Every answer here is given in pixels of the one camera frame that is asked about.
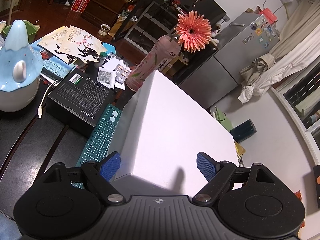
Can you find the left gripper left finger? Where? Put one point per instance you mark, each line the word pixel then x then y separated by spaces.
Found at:
pixel 97 177

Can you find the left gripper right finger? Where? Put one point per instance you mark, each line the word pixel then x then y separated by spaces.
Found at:
pixel 218 175

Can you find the white box lid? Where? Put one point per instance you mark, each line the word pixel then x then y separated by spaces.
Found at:
pixel 168 130

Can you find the green cutting mat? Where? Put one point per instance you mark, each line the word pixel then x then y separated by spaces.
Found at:
pixel 97 145

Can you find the yellow panda tissue pack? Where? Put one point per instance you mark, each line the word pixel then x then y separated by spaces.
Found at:
pixel 240 152

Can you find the white storage box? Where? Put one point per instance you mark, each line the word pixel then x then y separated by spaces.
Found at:
pixel 120 142

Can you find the green small stool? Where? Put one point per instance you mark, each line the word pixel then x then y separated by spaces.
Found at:
pixel 222 119

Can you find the black product box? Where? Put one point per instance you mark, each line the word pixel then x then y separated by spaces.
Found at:
pixel 78 99

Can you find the pink tea bottle vase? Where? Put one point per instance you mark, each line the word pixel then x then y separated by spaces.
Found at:
pixel 164 50

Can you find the stack of papers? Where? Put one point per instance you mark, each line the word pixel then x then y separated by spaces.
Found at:
pixel 68 48

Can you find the blue white ceramic humidifier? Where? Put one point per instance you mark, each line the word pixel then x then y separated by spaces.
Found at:
pixel 21 67

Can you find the silver refrigerator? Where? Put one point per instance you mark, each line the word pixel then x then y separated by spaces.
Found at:
pixel 215 72

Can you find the pink gerbera flower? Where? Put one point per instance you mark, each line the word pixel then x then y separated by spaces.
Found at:
pixel 194 31

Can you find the small ceramic pot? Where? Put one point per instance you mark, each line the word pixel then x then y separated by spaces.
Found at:
pixel 104 29

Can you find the white curtain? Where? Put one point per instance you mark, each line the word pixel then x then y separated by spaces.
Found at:
pixel 297 48

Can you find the green trash bin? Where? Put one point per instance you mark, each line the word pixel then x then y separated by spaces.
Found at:
pixel 32 30

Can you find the white drawer unit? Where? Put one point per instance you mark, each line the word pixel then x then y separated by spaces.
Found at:
pixel 154 22

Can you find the red box on fridge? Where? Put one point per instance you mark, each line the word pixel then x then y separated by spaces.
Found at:
pixel 269 15

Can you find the black computer monitor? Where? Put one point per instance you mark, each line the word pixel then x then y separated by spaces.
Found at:
pixel 208 8

